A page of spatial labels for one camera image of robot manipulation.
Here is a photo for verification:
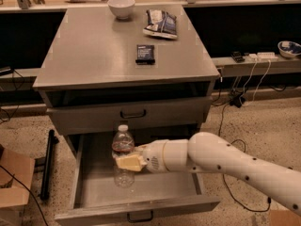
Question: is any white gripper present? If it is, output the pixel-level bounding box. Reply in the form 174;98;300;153
116;139;188;173

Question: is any clear plastic water bottle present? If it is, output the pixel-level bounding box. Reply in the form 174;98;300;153
112;124;135;188

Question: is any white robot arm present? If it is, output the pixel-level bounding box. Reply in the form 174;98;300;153
116;132;301;216

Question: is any open grey lower drawer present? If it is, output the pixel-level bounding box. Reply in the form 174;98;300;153
55;132;219;226

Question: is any closed grey upper drawer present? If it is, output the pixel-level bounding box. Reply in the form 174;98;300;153
47;97;211;136

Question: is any grey drawer cabinet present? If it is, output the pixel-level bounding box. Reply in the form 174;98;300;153
31;4;220;162

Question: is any black bar on floor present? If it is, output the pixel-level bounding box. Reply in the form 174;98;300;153
40;130;59;201

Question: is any small black box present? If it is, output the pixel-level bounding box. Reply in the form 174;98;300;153
135;44;155;64

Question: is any brown cardboard box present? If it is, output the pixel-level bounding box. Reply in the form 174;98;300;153
0;147;35;226

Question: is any blue white snack bag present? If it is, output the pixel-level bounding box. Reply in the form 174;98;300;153
143;9;178;40

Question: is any small black device on ledge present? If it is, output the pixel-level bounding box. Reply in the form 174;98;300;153
231;51;246;63

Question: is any white ceramic bowl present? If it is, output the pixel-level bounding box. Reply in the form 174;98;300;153
107;0;135;20

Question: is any cardboard box bottom right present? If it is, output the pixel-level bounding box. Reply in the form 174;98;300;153
270;210;301;226

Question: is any white power strip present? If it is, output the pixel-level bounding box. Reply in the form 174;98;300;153
248;52;278;61

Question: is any blue patterned bowl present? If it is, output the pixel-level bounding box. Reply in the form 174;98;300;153
277;40;301;58

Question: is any black cable on floor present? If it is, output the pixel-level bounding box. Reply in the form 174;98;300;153
212;91;273;213

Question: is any black cable over box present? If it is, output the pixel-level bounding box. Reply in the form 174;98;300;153
0;165;50;226

